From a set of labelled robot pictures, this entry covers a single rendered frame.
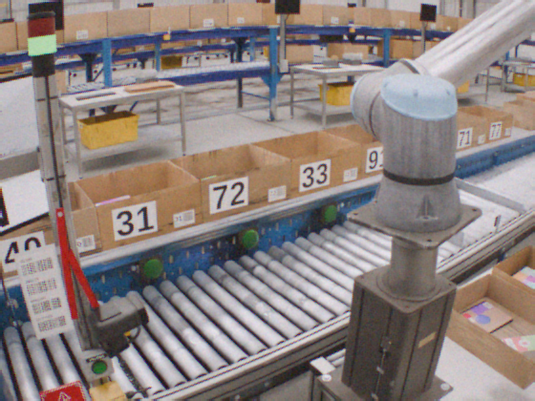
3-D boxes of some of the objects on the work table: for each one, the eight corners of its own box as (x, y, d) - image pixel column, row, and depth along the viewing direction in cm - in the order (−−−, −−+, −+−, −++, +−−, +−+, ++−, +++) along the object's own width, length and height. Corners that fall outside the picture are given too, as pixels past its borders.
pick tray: (524, 390, 109) (535, 363, 105) (431, 327, 140) (437, 300, 136) (571, 349, 122) (582, 323, 118) (484, 296, 153) (490, 271, 149)
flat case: (551, 283, 154) (552, 279, 154) (528, 301, 145) (529, 297, 144) (524, 268, 165) (524, 264, 164) (499, 284, 156) (500, 281, 155)
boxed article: (543, 357, 120) (546, 348, 118) (505, 362, 120) (509, 352, 119) (534, 343, 126) (537, 334, 125) (498, 348, 127) (501, 338, 125)
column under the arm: (453, 390, 113) (483, 285, 100) (381, 437, 100) (408, 329, 88) (389, 344, 133) (405, 242, 121) (316, 380, 121) (325, 273, 108)
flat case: (512, 322, 137) (513, 318, 137) (475, 344, 129) (477, 339, 129) (483, 303, 148) (484, 299, 148) (446, 322, 141) (447, 318, 140)
